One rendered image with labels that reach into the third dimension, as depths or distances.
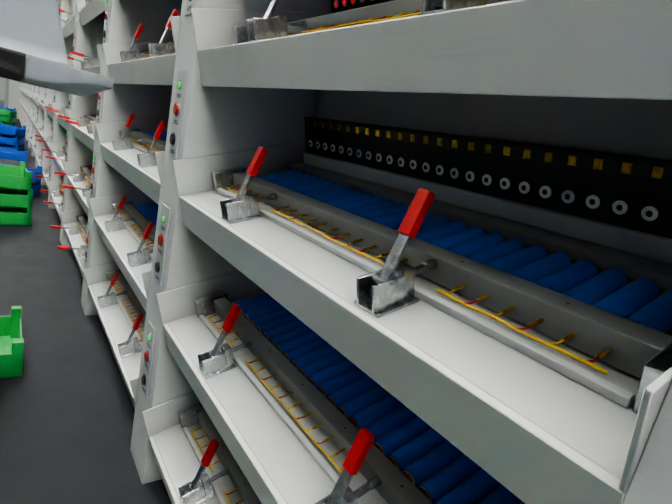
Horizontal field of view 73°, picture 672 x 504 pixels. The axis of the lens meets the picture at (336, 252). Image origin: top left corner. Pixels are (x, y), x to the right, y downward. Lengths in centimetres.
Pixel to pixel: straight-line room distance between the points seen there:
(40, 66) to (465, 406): 30
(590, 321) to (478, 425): 9
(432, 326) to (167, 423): 60
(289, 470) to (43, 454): 59
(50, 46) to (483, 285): 31
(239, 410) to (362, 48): 39
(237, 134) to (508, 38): 50
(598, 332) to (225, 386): 42
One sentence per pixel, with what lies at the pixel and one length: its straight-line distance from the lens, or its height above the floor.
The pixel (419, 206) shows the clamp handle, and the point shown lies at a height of 57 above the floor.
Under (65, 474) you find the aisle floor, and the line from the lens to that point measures 94.
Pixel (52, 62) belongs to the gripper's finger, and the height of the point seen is 61.
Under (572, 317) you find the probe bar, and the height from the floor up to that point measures 53.
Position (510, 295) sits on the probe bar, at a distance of 32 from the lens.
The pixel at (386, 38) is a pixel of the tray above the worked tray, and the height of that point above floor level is 67.
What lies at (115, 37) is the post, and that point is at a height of 75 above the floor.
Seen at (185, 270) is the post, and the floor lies 38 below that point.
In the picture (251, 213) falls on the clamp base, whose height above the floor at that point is 50.
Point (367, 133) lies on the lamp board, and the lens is 59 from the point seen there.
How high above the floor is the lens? 60
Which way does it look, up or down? 12 degrees down
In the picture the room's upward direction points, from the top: 12 degrees clockwise
